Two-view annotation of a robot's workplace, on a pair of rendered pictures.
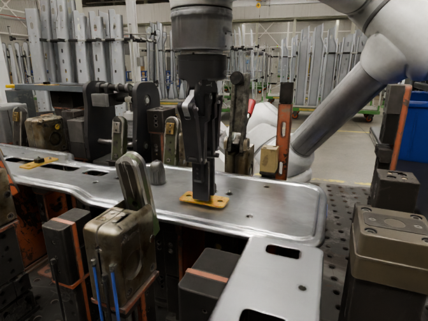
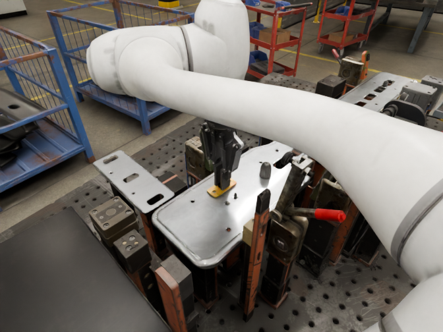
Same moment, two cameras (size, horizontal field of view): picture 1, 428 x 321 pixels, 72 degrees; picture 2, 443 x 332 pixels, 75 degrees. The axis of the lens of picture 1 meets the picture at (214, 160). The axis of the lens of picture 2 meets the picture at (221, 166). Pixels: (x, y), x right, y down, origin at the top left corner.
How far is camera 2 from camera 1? 92 cm
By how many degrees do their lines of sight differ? 95
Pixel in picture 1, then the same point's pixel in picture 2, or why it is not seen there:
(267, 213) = (190, 210)
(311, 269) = (138, 201)
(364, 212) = (126, 207)
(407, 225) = (105, 213)
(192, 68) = not seen: hidden behind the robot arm
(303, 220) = (171, 222)
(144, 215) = (196, 151)
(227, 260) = (173, 187)
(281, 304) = (132, 184)
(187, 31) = not seen: hidden behind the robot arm
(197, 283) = (167, 175)
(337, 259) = not seen: outside the picture
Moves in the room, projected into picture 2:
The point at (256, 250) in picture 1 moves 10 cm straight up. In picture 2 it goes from (163, 190) to (157, 162)
